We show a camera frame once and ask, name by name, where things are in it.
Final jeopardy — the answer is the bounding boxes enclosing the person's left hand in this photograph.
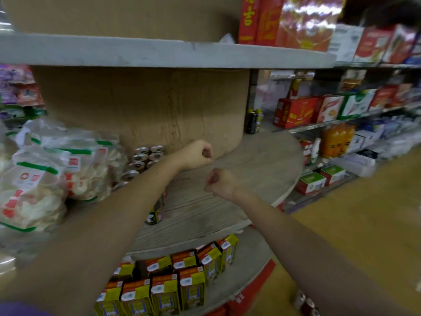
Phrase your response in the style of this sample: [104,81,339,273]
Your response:
[176,139,215,172]

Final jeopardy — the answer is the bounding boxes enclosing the person's right hand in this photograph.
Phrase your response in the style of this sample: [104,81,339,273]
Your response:
[203,167,244,200]

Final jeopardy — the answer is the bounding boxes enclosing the group of tall blue-yellow cans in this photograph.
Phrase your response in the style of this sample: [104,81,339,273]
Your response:
[113,144,167,226]

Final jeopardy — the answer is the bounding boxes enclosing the round wooden shelf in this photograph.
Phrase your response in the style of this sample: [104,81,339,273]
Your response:
[0,0,338,316]

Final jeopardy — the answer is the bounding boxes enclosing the cluster of cans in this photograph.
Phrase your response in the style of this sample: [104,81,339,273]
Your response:
[293,289,321,316]

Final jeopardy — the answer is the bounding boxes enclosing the person's right forearm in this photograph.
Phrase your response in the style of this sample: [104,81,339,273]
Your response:
[235,189,421,316]

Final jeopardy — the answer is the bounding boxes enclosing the person's left forearm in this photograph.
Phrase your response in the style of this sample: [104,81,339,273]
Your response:
[0,158,185,316]

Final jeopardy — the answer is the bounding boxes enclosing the black can by column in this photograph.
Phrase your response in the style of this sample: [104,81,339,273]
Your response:
[246,110,258,135]

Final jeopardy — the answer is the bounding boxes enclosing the small green-top box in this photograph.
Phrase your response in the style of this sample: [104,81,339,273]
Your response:
[296,172,327,196]
[320,165,346,187]

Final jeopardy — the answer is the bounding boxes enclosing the red cartoon face carton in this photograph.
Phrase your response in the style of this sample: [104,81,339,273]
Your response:
[300,140,313,165]

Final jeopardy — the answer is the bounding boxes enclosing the white slim bottle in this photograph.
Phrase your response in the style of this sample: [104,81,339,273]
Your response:
[310,138,321,163]

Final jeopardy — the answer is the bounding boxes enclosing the red yellow-print carton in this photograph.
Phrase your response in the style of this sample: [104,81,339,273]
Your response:
[273,97,319,129]

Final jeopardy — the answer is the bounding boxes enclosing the red porridge print carton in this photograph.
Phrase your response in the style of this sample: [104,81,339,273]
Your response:
[203,305,228,316]
[225,259,277,316]

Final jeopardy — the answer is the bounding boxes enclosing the yellow red tall pack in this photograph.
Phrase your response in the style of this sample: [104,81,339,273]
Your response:
[288,78,303,97]

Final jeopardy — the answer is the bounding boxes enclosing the pack of orange bottles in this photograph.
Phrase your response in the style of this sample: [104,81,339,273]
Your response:
[321,125,357,158]

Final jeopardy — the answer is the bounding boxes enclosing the row of yellow orange cartons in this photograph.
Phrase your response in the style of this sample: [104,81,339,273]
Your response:
[94,234,240,316]

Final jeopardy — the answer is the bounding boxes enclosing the white red-print carton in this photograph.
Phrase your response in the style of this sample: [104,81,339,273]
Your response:
[312,94,345,124]

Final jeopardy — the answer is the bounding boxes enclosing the stack of white plastic packs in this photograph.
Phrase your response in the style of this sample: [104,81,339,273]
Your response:
[332,153,377,178]

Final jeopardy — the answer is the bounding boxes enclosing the stack of white blue boxes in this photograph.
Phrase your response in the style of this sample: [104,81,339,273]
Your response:
[347,116,408,154]

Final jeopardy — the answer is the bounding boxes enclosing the large green white carton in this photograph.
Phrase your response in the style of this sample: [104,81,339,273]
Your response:
[339,89,377,119]

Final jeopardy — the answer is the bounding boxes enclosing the gold brown box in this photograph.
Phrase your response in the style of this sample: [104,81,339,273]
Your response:
[339,69,367,93]

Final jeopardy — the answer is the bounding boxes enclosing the plain red carton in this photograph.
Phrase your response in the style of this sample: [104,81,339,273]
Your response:
[368,83,414,111]

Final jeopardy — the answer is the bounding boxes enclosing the white grey-print box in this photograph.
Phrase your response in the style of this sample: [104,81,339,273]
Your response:
[327,23,365,63]

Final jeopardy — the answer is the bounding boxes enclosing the rows of colourful packets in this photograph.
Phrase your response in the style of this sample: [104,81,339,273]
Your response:
[0,64,46,119]

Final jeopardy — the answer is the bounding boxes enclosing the red white-print carton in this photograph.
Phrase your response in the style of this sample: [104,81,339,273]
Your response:
[353,24,417,65]

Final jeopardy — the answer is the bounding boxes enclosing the purple shirt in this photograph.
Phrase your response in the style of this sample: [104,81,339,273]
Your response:
[0,301,50,316]

